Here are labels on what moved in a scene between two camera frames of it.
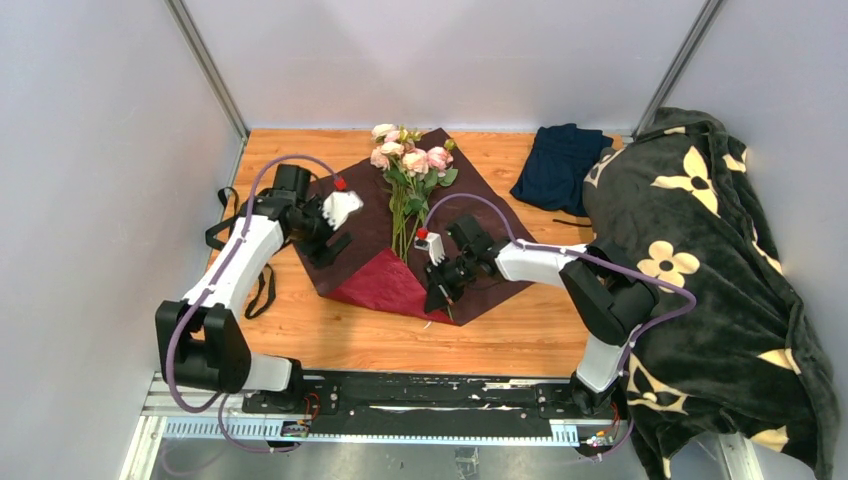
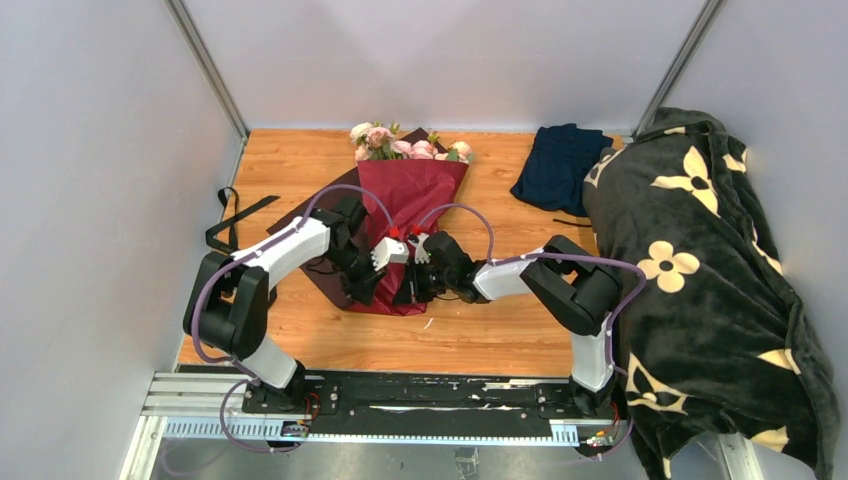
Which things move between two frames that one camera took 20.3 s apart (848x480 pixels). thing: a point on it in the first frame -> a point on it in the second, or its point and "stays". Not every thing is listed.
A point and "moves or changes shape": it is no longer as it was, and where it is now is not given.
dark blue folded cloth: (554, 173) stays
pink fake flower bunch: (411, 171) moves or changes shape
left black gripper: (320, 254) -> (362, 289)
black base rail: (365, 395) stays
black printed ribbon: (218, 237) stays
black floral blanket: (679, 198) stays
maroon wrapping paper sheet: (366, 270) moves or changes shape
